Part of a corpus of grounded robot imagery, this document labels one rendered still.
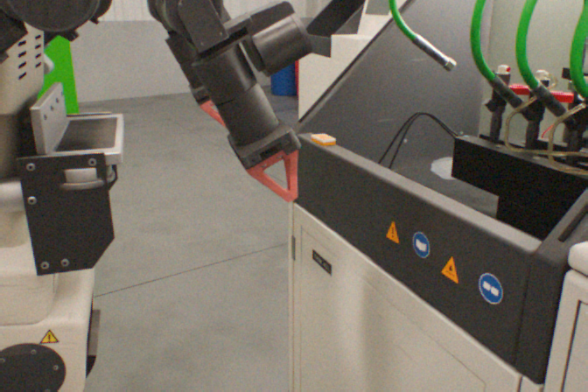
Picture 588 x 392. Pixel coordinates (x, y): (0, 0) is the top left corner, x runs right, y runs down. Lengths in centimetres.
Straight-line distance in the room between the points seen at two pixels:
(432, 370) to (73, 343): 53
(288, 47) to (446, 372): 53
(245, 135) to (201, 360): 148
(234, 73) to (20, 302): 44
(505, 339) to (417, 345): 19
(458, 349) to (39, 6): 67
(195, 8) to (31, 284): 44
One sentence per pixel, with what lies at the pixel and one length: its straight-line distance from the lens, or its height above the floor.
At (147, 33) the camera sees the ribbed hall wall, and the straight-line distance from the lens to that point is 732.
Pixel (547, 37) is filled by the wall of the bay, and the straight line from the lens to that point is 130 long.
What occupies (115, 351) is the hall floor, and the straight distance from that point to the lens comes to 211.
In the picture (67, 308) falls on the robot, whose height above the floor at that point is 80.
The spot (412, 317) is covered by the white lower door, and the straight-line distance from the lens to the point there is 87.
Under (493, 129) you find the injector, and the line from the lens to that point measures 101.
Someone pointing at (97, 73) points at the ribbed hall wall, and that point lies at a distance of 719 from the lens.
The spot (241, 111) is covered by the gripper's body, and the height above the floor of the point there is 111.
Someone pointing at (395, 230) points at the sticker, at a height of 87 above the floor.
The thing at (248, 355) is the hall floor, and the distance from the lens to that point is 199.
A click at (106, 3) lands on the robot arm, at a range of 95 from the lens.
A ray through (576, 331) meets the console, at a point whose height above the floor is 89.
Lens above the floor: 122
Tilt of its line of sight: 18 degrees down
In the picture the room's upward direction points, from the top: straight up
